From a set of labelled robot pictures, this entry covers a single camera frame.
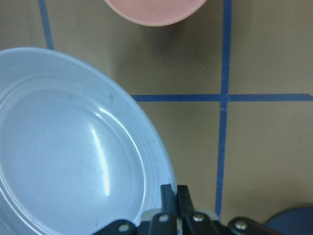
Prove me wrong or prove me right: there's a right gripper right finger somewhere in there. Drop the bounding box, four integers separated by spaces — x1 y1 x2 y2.
177 185 225 235

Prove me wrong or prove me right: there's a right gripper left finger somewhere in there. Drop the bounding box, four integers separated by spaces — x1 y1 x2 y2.
148 185 177 235

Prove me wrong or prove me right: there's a blue plate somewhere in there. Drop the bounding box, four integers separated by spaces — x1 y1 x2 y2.
0 47 176 235

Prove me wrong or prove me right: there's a blue saucepan with lid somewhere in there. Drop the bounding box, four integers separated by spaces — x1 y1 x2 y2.
265 206 313 235

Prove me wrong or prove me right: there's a pink bowl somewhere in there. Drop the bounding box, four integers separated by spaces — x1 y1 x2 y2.
105 0 206 27

